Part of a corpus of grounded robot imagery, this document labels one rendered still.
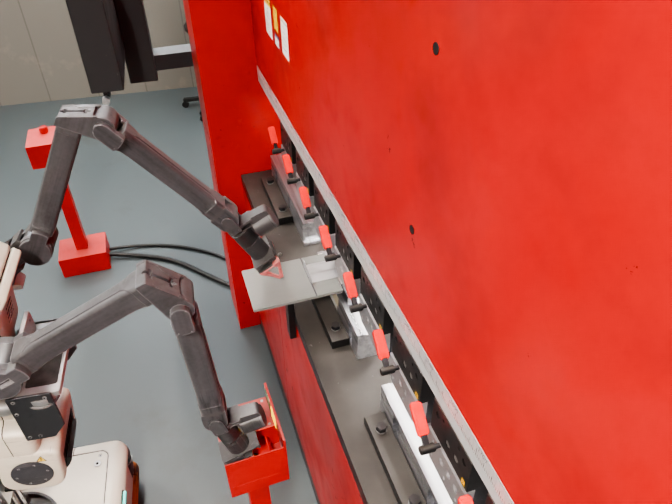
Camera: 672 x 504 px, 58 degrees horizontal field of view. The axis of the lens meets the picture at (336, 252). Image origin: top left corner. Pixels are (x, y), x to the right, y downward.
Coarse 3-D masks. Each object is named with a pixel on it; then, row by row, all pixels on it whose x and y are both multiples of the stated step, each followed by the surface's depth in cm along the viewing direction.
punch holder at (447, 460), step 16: (432, 416) 115; (432, 432) 116; (448, 432) 109; (448, 448) 110; (448, 464) 111; (464, 464) 105; (448, 480) 113; (464, 480) 106; (480, 480) 105; (480, 496) 110
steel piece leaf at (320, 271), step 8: (304, 264) 182; (312, 264) 184; (320, 264) 183; (328, 264) 183; (312, 272) 181; (320, 272) 181; (328, 272) 180; (336, 272) 180; (312, 280) 178; (320, 280) 178
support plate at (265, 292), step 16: (320, 256) 187; (256, 272) 181; (272, 272) 181; (288, 272) 181; (304, 272) 181; (256, 288) 176; (272, 288) 176; (288, 288) 175; (304, 288) 175; (320, 288) 175; (336, 288) 175; (256, 304) 170; (272, 304) 170; (288, 304) 171
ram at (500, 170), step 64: (256, 0) 199; (320, 0) 130; (384, 0) 97; (448, 0) 77; (512, 0) 64; (576, 0) 55; (640, 0) 48; (320, 64) 141; (384, 64) 103; (448, 64) 81; (512, 64) 67; (576, 64) 57; (640, 64) 49; (320, 128) 153; (384, 128) 109; (448, 128) 85; (512, 128) 69; (576, 128) 58; (640, 128) 51; (384, 192) 116; (448, 192) 89; (512, 192) 72; (576, 192) 60; (640, 192) 52; (384, 256) 124; (448, 256) 93; (512, 256) 75; (576, 256) 63; (640, 256) 54; (448, 320) 99; (512, 320) 78; (576, 320) 65; (640, 320) 55; (448, 384) 104; (512, 384) 82; (576, 384) 67; (640, 384) 57; (512, 448) 86; (576, 448) 70; (640, 448) 59
